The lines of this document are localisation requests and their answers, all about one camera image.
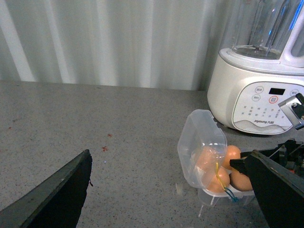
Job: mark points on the black foreground panel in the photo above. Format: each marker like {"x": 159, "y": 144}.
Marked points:
{"x": 279, "y": 192}
{"x": 56, "y": 202}

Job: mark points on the black right foreground panel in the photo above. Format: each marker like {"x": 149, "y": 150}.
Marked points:
{"x": 279, "y": 192}

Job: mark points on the clear plastic egg box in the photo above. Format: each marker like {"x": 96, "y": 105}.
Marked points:
{"x": 202, "y": 130}

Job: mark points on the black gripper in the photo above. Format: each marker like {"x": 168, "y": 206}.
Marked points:
{"x": 289, "y": 154}

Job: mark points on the blue green rubber band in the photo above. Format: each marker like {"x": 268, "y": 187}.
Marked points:
{"x": 231, "y": 194}

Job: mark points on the black left foreground panel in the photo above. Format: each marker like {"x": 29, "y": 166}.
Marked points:
{"x": 56, "y": 202}

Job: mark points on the brown egg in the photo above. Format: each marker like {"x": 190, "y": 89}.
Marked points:
{"x": 240, "y": 181}
{"x": 207, "y": 158}
{"x": 215, "y": 186}
{"x": 233, "y": 152}

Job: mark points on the white Joyoung blender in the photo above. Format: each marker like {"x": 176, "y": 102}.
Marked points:
{"x": 260, "y": 64}

